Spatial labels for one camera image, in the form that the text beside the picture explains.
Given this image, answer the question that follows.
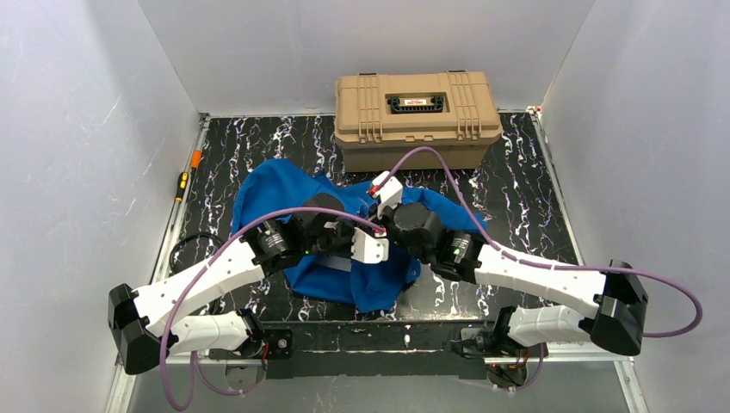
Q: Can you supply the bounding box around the blue zip jacket white lining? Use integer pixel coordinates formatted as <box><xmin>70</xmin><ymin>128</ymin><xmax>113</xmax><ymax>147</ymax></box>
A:
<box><xmin>232</xmin><ymin>159</ymin><xmax>477</xmax><ymax>312</ymax></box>

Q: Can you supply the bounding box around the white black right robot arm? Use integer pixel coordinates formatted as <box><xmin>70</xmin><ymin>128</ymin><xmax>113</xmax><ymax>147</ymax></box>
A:
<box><xmin>370</xmin><ymin>202</ymin><xmax>648</xmax><ymax>356</ymax></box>

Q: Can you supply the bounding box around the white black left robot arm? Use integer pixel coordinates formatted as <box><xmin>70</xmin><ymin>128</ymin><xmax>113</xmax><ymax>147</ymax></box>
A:
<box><xmin>108</xmin><ymin>206</ymin><xmax>380</xmax><ymax>375</ymax></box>

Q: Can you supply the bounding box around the tan plastic toolbox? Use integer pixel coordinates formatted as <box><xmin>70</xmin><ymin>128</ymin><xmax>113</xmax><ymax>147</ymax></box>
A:
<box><xmin>334</xmin><ymin>71</ymin><xmax>503</xmax><ymax>173</ymax></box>

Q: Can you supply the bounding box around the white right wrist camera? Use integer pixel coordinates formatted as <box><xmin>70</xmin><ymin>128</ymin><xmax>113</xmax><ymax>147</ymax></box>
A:
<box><xmin>368</xmin><ymin>170</ymin><xmax>403</xmax><ymax>219</ymax></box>

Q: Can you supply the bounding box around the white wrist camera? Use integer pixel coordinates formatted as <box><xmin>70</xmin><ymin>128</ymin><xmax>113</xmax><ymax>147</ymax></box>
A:
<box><xmin>368</xmin><ymin>170</ymin><xmax>403</xmax><ymax>219</ymax></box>
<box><xmin>350</xmin><ymin>228</ymin><xmax>389</xmax><ymax>264</ymax></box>

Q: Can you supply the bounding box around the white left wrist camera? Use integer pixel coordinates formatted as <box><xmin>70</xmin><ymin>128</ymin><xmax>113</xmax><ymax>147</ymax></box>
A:
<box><xmin>350</xmin><ymin>228</ymin><xmax>389</xmax><ymax>264</ymax></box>

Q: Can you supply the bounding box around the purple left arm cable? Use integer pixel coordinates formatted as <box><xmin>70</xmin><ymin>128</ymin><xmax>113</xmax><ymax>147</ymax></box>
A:
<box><xmin>158</xmin><ymin>206</ymin><xmax>387</xmax><ymax>413</ymax></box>

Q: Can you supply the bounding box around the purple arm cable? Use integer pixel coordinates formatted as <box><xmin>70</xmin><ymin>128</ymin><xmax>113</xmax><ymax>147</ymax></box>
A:
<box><xmin>376</xmin><ymin>146</ymin><xmax>703</xmax><ymax>339</ymax></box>
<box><xmin>158</xmin><ymin>206</ymin><xmax>387</xmax><ymax>413</ymax></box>

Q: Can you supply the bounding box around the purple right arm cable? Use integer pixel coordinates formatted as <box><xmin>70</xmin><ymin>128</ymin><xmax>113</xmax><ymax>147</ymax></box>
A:
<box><xmin>376</xmin><ymin>146</ymin><xmax>703</xmax><ymax>339</ymax></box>

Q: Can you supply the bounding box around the black cable bundle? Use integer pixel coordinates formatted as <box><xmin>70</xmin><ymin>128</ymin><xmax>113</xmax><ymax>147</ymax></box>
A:
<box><xmin>168</xmin><ymin>232</ymin><xmax>229</xmax><ymax>278</ymax></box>

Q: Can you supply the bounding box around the orange handled screwdriver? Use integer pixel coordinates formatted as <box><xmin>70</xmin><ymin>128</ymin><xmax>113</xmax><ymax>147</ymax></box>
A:
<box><xmin>190</xmin><ymin>150</ymin><xmax>201</xmax><ymax>170</ymax></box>

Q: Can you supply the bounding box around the yellow black handled screwdriver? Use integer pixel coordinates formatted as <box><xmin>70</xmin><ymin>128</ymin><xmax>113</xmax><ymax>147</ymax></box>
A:
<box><xmin>175</xmin><ymin>171</ymin><xmax>189</xmax><ymax>202</ymax></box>

